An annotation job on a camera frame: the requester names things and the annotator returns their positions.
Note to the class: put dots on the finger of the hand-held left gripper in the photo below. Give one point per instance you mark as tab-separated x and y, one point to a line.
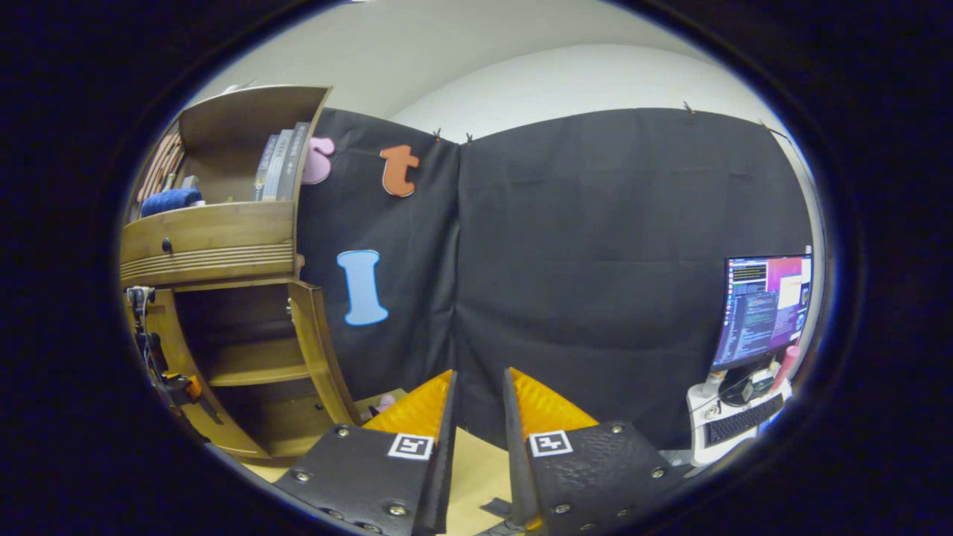
205	412

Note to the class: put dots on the wooden cabinet drawer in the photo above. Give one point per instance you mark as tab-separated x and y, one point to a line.
223	238

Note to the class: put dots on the wooden inner cabinet shelf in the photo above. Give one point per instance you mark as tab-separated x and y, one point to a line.
260	365

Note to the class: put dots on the wooden double-door shoe cabinet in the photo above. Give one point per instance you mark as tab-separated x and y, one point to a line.
246	112

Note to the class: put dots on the pink bottle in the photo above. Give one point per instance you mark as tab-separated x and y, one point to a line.
787	365

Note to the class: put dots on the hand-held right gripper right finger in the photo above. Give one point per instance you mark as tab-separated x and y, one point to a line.
595	476

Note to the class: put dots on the blue folded towel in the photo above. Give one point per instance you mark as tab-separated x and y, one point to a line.
171	201

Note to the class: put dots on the computer monitor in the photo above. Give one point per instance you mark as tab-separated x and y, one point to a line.
759	313

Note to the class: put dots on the dark blue book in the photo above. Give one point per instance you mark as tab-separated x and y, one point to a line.
264	167

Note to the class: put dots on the grey book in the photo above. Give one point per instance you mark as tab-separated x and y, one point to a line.
278	164

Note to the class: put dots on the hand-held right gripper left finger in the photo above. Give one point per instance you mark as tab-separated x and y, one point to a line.
365	476

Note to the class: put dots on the small grey box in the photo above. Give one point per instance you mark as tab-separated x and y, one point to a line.
190	182

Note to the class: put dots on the black keyboard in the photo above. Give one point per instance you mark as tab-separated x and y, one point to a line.
744	420

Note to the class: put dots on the black backdrop cloth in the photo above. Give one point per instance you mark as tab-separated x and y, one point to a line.
581	246

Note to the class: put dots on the green and pink plush toy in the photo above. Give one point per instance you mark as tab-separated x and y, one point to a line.
381	406

